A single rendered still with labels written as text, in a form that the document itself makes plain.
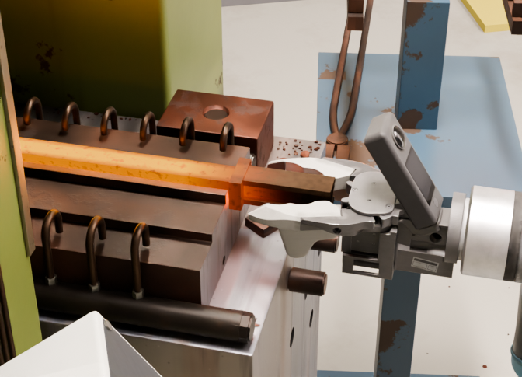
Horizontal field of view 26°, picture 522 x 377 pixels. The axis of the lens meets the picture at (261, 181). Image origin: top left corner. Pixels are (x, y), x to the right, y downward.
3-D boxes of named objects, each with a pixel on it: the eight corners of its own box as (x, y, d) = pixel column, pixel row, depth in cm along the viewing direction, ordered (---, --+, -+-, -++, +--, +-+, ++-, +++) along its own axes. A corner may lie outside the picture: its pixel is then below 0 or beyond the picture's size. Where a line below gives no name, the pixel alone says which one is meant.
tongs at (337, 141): (351, -6, 206) (352, -13, 206) (374, -5, 206) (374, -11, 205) (314, 183, 158) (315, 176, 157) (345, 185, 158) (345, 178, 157)
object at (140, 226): (155, 284, 114) (150, 214, 108) (142, 312, 110) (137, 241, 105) (145, 283, 114) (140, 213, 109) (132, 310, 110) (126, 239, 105)
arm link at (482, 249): (511, 226, 106) (516, 169, 114) (459, 219, 107) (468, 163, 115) (499, 298, 111) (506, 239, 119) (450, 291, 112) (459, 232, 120)
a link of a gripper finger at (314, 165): (267, 201, 123) (340, 230, 118) (267, 156, 119) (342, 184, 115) (283, 187, 125) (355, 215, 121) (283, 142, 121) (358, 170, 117)
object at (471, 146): (498, 67, 189) (499, 56, 187) (531, 211, 156) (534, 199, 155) (318, 62, 190) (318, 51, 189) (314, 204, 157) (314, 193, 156)
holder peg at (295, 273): (327, 286, 125) (328, 267, 123) (322, 301, 123) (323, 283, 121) (292, 281, 126) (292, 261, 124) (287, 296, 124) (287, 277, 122)
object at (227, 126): (237, 163, 127) (236, 114, 123) (227, 184, 124) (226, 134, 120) (227, 162, 127) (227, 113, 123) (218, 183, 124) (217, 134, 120)
